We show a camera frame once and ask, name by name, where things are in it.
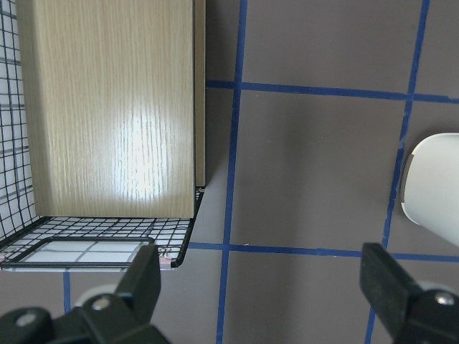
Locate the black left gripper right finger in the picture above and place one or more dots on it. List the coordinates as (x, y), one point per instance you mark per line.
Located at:
(410, 311)

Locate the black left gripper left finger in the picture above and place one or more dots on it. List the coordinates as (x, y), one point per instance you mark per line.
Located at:
(124, 315)

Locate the white toaster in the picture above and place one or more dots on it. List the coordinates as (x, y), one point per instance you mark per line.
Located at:
(429, 189)

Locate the wooden board in basket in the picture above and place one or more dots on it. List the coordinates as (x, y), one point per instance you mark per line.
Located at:
(115, 102)

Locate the wire grid storage basket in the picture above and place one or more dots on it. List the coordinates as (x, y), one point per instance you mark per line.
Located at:
(30, 241)

